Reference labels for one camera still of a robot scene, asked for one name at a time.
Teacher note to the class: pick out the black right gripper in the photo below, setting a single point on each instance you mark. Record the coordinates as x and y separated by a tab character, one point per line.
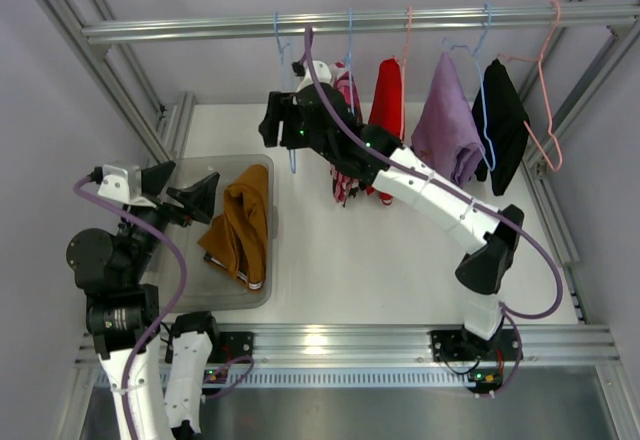
288	123

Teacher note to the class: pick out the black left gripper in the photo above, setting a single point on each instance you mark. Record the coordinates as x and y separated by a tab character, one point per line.
163	202

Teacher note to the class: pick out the blue hanger with brown trousers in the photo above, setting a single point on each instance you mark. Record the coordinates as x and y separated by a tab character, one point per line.
284	48

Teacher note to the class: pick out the brown trousers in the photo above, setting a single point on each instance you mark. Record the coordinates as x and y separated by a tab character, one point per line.
236	242

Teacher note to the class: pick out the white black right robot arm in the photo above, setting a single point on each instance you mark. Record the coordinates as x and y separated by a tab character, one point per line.
319	119

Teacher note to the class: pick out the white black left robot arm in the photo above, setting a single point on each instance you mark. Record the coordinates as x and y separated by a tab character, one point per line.
132	279

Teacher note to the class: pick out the pink patterned trousers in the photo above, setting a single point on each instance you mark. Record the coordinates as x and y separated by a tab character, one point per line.
344	187

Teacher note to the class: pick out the red trousers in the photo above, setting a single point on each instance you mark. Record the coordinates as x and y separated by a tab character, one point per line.
387	109

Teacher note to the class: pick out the pink hanger with red trousers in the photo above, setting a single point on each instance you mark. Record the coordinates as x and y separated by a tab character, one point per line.
403	67

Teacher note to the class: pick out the lilac trousers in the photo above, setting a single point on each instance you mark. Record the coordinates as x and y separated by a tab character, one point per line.
445	137

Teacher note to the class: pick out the blue hanger with lilac trousers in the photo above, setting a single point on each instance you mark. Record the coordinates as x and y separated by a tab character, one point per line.
482	85

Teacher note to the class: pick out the black trousers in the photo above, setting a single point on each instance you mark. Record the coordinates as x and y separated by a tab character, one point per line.
500	120

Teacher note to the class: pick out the clear plastic bin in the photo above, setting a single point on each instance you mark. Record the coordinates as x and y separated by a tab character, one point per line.
206	287

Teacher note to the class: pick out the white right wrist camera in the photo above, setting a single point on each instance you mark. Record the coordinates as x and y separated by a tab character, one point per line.
302	73

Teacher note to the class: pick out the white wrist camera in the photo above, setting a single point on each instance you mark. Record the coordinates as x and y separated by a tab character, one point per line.
302	73
123	184

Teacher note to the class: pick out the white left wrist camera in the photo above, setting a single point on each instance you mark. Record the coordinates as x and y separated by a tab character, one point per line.
123	184

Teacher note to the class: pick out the left aluminium frame post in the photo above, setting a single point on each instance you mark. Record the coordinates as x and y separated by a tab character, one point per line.
116	70

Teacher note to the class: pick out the aluminium frame post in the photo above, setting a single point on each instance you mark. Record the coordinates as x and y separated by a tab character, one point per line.
116	70
577	64

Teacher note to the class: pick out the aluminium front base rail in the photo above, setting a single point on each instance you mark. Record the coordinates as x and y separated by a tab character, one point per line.
399	346

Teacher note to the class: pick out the grey slotted cable duct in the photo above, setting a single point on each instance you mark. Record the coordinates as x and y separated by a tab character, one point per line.
262	377

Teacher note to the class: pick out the right aluminium frame post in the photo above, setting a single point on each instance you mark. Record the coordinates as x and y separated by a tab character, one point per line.
577	64

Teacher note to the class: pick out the aluminium hanging rail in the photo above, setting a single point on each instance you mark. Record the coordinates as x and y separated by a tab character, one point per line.
111	32

